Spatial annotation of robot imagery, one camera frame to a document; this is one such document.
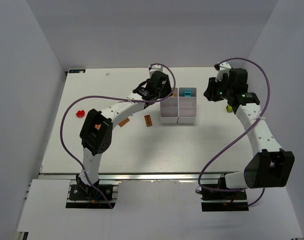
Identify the brown 2x4 lego plate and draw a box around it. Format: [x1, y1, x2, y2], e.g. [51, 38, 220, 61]
[118, 117, 130, 127]

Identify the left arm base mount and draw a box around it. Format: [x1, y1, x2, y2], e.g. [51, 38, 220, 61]
[65, 182, 118, 210]

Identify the small red lego piece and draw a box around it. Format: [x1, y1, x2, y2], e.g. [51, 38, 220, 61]
[75, 110, 85, 118]

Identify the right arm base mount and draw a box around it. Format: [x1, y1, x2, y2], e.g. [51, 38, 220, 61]
[195, 186, 249, 212]

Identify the aluminium table rail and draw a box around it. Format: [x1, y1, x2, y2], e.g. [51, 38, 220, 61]
[36, 172, 276, 182]

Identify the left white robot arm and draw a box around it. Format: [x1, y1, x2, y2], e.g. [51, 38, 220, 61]
[76, 71, 172, 193]

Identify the white right divided container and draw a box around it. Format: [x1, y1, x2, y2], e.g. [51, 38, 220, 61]
[178, 87, 197, 125]

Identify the teal rounded lego brick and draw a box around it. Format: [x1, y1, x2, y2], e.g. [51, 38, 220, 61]
[183, 90, 192, 97]

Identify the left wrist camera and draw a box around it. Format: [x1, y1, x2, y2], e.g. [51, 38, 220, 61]
[148, 64, 163, 76]

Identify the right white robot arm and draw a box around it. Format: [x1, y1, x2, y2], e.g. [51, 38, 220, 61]
[204, 63, 295, 190]

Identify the brown lego plate upside down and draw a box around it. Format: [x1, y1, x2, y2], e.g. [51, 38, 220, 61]
[144, 115, 153, 127]

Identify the lime green small lego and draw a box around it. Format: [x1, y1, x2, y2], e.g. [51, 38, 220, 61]
[226, 105, 233, 113]

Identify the blue table label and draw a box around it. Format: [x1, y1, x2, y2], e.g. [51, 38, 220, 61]
[68, 69, 86, 74]

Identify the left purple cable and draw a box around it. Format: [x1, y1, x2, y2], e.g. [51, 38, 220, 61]
[59, 62, 177, 210]

